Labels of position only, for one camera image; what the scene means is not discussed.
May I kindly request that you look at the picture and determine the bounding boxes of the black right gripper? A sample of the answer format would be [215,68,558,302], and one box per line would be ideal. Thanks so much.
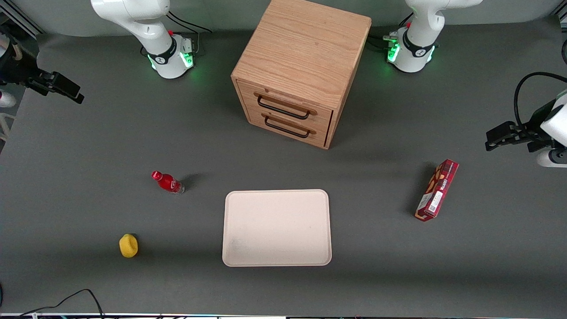
[0,44,85,105]

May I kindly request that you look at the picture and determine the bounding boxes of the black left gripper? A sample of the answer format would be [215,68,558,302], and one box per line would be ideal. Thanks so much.
[485,121,555,154]

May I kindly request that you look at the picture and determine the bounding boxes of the black metal drawer handle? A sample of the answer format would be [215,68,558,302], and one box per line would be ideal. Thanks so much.
[264,115,311,139]
[257,95,311,121]

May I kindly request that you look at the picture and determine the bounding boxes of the wooden two-drawer cabinet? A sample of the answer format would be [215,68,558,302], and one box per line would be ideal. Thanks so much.
[231,0,373,150]

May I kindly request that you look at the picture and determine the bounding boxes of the red cookie box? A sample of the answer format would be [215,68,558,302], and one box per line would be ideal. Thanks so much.
[415,159,459,222]

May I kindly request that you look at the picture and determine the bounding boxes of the red plastic bottle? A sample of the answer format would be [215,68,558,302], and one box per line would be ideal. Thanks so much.
[151,171,185,195]

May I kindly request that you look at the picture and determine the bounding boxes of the yellow sponge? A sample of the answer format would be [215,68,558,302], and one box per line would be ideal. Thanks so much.
[119,233,139,258]

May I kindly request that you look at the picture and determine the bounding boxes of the cream rectangular tray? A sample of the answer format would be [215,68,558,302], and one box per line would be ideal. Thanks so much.
[222,189,332,268]

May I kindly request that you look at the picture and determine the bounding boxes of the black looping wrist cable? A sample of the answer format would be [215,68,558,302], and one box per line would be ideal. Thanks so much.
[513,72,567,130]

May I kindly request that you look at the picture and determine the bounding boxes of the aluminium frame profile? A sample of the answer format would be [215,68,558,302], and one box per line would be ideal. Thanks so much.
[0,0,46,39]

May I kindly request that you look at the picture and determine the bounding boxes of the black right arm base cable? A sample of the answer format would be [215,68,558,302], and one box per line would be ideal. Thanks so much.
[166,11,213,57]

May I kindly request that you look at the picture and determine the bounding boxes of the black arm base cable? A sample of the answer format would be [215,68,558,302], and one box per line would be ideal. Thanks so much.
[366,13,415,52]
[166,11,213,57]

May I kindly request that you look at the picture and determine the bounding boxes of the black left arm base cable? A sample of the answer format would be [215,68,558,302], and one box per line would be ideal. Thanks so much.
[366,13,415,52]

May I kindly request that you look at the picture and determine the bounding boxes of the black cable at table edge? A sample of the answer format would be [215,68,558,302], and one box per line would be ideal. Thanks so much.
[16,289,105,319]

